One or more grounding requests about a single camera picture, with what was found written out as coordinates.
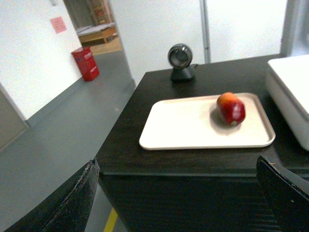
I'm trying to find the pink wall notice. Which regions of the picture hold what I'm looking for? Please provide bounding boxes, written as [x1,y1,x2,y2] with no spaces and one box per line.
[50,16,67,34]

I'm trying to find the wooden bench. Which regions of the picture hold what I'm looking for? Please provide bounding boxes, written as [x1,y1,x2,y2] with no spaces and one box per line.
[77,23,118,44]

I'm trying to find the dark red mango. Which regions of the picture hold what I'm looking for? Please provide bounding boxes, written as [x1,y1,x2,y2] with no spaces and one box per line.
[216,92,246,126]

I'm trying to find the grey barcode scanner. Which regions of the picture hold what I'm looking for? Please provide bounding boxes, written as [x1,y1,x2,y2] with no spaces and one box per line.
[168,43,195,82]

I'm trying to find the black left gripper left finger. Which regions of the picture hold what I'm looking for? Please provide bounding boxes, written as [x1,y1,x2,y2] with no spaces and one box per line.
[6,159,99,232]

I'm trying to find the black checkout counter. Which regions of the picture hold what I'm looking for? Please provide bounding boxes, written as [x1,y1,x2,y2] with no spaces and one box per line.
[97,56,309,232]

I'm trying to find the red bin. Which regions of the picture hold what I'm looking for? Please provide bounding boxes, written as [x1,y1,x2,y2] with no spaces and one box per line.
[71,46,99,82]

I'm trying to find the white checkout scale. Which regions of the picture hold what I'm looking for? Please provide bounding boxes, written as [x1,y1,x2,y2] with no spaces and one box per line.
[266,55,309,150]

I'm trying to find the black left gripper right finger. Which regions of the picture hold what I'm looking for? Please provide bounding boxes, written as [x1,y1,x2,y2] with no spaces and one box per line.
[256,156,309,232]

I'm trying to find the white plastic tray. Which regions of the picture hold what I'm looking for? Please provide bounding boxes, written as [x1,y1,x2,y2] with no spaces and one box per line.
[139,93,276,150]

